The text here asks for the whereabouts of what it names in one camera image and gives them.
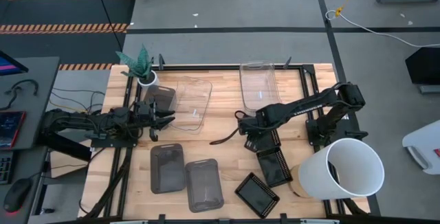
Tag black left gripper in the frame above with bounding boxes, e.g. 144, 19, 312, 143
133, 100, 177, 131

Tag smoky grey translucent basket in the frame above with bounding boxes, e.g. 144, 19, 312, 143
149, 143, 187, 194
184, 158, 225, 214
143, 85, 178, 131

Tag black slotted plastic basket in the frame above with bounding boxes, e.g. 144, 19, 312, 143
256, 146, 294, 188
243, 129, 282, 153
234, 172, 281, 219

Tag clear plastic basket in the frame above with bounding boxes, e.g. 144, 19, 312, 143
170, 76, 213, 132
239, 60, 283, 113

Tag white plant pot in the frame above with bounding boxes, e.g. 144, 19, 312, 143
137, 69, 160, 89

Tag green artificial plant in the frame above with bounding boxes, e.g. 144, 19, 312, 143
115, 43, 155, 80

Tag tan wooden disc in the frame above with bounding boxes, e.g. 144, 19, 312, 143
287, 164, 311, 199

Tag white plastic bin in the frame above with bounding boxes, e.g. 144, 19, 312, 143
298, 137, 386, 201

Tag grey side desk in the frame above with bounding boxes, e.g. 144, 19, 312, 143
0, 56, 61, 151

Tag black hazard-striped floor mat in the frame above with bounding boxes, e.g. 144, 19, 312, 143
0, 0, 137, 72

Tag black tablet with red edge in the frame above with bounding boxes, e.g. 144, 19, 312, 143
0, 110, 28, 150

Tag computer monitor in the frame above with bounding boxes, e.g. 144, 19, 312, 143
0, 49, 30, 78

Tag black computer mouse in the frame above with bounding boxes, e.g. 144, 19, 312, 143
3, 177, 34, 214

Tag black keyboard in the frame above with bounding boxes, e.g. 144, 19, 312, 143
0, 150, 15, 186

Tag white plastic housing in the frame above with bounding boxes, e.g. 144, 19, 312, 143
401, 120, 440, 176

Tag black box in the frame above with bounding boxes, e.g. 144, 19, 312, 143
404, 46, 440, 86

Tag black flat strap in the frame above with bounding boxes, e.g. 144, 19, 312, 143
210, 126, 241, 146

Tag black aluminium table frame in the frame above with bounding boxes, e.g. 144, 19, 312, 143
84, 63, 371, 224

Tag bundle of thin wires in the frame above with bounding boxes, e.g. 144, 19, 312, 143
49, 86, 107, 115

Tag thin black hanging cable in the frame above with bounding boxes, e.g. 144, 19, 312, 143
92, 0, 125, 54

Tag black cable on desk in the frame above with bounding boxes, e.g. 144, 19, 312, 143
0, 78, 40, 112

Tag white floor cable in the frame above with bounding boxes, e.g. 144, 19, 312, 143
324, 9, 440, 48

